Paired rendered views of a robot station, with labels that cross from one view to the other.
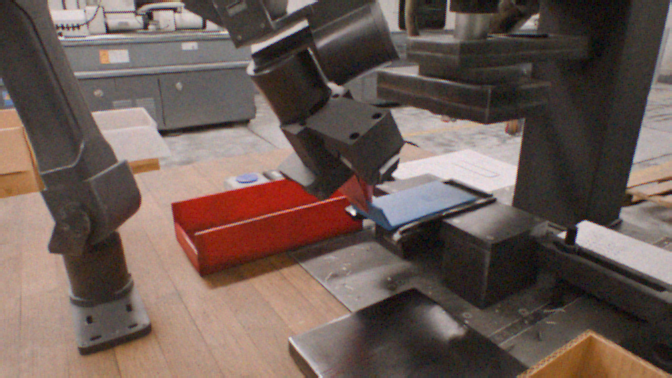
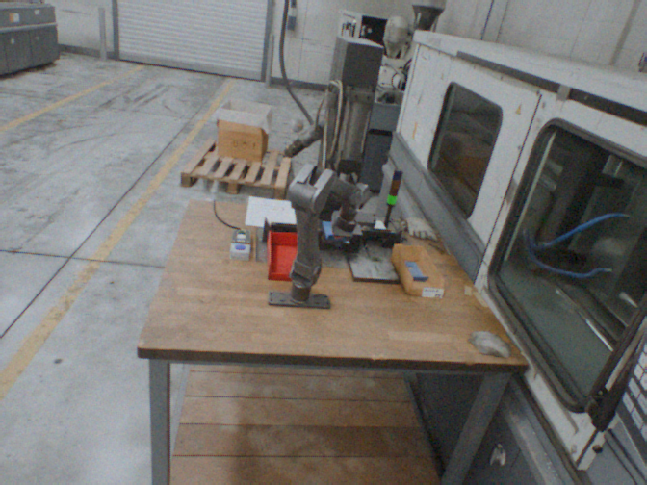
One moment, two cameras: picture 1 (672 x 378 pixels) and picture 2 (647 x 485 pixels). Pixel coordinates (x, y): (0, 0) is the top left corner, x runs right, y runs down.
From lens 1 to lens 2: 151 cm
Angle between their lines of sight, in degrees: 61
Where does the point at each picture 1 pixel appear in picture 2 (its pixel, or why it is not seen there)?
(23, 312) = (296, 317)
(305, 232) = not seen: hidden behind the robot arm
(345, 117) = (366, 216)
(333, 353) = (364, 273)
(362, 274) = (326, 259)
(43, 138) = (314, 250)
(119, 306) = (313, 297)
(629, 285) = (386, 232)
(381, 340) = (364, 267)
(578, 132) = not seen: hidden behind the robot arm
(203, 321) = (328, 288)
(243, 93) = not seen: outside the picture
